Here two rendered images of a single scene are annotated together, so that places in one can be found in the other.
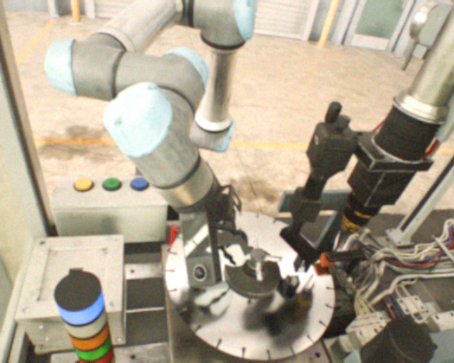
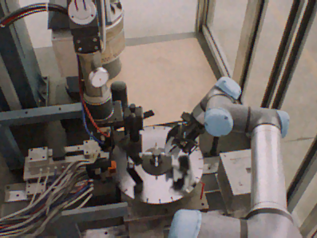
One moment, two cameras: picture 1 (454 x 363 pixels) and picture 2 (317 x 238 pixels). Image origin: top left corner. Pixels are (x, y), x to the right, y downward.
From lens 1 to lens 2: 1.22 m
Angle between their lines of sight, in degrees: 91
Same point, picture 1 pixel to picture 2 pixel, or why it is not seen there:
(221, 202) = (184, 130)
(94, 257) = (243, 179)
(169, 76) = (222, 99)
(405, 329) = (119, 87)
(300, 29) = not seen: outside the picture
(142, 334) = (208, 180)
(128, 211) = not seen: hidden behind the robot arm
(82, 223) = not seen: hidden behind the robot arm
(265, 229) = (144, 188)
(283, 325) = (144, 137)
